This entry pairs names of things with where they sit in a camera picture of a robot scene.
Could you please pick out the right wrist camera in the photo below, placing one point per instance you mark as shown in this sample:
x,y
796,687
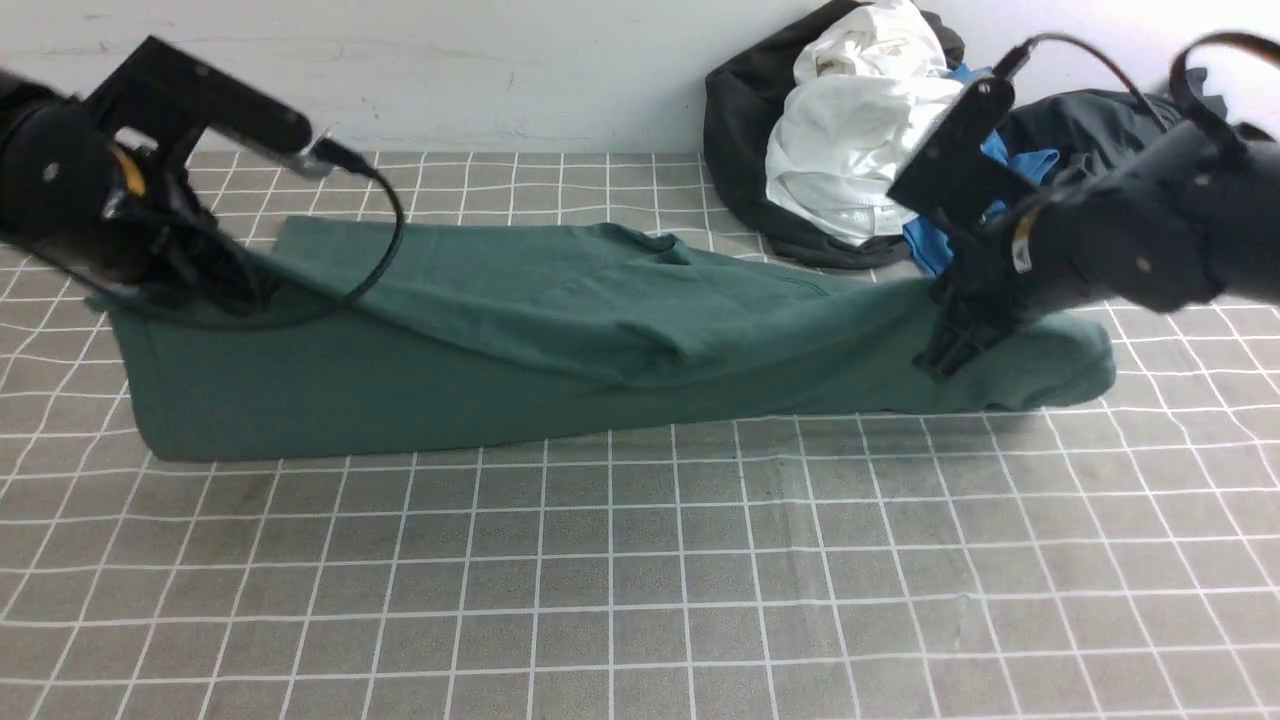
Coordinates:
x,y
949,179

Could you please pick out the green long-sleeve shirt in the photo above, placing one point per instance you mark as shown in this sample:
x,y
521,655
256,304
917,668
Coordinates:
x,y
480,335

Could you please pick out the blue shirt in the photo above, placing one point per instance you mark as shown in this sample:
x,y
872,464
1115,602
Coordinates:
x,y
931,246

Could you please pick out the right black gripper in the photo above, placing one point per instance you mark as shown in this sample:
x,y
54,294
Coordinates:
x,y
981,302

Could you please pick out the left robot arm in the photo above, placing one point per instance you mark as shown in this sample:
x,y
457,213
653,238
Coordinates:
x,y
88,191

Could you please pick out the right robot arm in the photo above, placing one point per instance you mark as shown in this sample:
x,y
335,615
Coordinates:
x,y
1193,217

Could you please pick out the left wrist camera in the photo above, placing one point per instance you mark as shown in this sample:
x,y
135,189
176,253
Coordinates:
x,y
174,98

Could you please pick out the white crumpled shirt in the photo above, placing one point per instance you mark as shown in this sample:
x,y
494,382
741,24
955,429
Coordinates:
x,y
867,92

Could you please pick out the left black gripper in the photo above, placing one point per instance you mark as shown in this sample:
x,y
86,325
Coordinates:
x,y
173,244

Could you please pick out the grey checkered tablecloth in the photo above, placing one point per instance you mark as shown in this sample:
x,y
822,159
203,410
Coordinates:
x,y
1113,561

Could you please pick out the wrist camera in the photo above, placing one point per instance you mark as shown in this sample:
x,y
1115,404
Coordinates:
x,y
174,98
949,179

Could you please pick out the black garment behind pile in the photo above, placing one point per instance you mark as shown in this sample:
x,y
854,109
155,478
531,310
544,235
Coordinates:
x,y
745,98

